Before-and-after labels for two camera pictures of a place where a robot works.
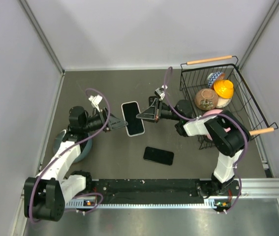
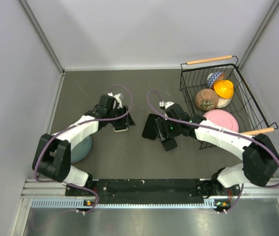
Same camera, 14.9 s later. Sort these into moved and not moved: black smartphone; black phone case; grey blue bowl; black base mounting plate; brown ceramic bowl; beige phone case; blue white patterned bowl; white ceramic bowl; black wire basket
Moved: beige phone case; black phone case; black smartphone
Not moved: brown ceramic bowl; black base mounting plate; blue white patterned bowl; grey blue bowl; white ceramic bowl; black wire basket
